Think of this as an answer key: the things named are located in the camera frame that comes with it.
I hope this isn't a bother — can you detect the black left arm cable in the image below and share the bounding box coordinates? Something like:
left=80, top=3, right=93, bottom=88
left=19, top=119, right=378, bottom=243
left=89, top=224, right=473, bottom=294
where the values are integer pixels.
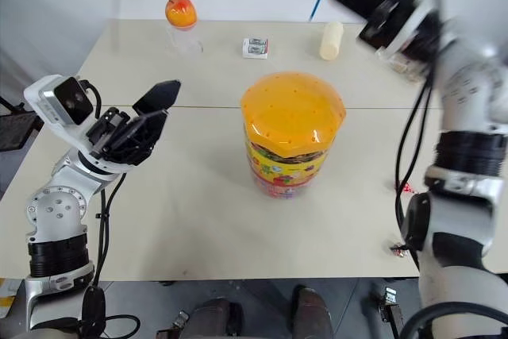
left=77, top=174, right=140, bottom=339

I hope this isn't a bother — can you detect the black chair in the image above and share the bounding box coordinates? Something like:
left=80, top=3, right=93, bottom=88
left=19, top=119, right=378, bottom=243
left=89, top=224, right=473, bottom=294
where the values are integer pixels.
left=0, top=95, right=45, bottom=153

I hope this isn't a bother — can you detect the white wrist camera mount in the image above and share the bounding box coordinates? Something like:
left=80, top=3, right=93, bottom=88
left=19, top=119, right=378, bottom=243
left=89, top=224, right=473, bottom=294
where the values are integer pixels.
left=23, top=74, right=101, bottom=130
left=379, top=0, right=438, bottom=58

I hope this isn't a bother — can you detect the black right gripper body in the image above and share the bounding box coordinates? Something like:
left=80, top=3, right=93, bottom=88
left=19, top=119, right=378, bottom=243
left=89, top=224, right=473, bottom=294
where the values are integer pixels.
left=356, top=0, right=417, bottom=49

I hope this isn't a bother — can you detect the colourful printed lollipop jar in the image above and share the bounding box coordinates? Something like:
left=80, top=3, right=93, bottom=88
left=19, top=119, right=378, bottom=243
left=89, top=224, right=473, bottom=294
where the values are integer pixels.
left=244, top=132, right=331, bottom=201

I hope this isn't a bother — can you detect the clear plastic container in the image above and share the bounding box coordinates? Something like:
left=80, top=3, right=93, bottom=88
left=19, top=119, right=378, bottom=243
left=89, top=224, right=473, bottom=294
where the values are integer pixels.
left=375, top=45, right=428, bottom=83

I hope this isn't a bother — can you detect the small clear plastic jar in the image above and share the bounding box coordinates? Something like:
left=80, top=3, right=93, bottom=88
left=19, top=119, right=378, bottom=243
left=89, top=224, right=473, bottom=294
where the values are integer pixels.
left=165, top=24, right=205, bottom=57

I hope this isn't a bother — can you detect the small white printed box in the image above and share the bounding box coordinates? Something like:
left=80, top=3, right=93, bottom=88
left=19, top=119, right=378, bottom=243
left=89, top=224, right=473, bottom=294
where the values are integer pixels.
left=241, top=37, right=270, bottom=60

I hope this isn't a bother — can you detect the black metal bracket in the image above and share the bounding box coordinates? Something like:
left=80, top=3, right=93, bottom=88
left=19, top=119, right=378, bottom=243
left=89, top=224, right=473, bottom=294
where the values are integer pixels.
left=377, top=286, right=406, bottom=339

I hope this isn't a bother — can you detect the cream cylindrical roll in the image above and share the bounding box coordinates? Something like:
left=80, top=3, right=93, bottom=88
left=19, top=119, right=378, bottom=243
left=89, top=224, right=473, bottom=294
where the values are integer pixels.
left=318, top=21, right=344, bottom=62

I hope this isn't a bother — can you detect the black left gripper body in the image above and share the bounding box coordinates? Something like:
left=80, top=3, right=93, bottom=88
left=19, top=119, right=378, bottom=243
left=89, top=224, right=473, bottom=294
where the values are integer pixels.
left=86, top=106, right=168, bottom=167

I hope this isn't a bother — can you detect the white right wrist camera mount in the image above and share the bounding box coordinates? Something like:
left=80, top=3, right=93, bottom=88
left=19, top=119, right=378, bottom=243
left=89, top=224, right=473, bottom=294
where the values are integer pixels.
left=379, top=0, right=438, bottom=58

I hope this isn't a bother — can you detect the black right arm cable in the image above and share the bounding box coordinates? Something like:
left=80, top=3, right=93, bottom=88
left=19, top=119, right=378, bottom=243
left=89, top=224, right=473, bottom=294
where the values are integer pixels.
left=394, top=71, right=437, bottom=272

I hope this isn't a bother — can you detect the dark rounded shape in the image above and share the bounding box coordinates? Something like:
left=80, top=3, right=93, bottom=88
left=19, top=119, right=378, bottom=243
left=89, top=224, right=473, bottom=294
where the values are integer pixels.
left=189, top=298, right=244, bottom=339
left=291, top=284, right=335, bottom=339

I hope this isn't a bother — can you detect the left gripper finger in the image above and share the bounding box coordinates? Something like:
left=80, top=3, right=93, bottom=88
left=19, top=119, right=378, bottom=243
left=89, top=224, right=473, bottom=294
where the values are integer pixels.
left=132, top=79, right=182, bottom=116
left=118, top=110, right=169, bottom=148

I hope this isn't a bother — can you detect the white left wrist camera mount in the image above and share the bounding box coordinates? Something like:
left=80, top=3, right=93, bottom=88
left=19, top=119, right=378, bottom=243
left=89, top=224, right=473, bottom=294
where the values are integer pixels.
left=23, top=74, right=101, bottom=130

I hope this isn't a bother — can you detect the orange translucent jar lid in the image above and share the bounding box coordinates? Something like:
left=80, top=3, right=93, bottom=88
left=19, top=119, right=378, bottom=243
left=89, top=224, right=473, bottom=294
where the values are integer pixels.
left=240, top=71, right=348, bottom=159

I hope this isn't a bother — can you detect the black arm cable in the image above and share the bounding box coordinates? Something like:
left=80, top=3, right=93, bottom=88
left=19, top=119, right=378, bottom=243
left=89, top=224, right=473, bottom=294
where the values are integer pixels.
left=394, top=71, right=437, bottom=272
left=77, top=174, right=140, bottom=339

